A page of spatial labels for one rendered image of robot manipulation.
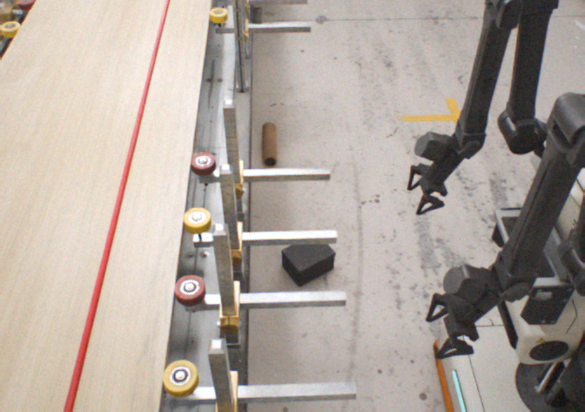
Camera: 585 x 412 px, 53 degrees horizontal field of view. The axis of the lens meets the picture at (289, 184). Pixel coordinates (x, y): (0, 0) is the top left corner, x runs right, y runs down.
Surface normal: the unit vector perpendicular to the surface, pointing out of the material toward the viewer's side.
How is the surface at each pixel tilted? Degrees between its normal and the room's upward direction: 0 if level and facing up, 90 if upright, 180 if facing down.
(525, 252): 84
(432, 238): 0
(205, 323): 0
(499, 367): 0
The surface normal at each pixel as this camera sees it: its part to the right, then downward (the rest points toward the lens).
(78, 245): 0.00, -0.72
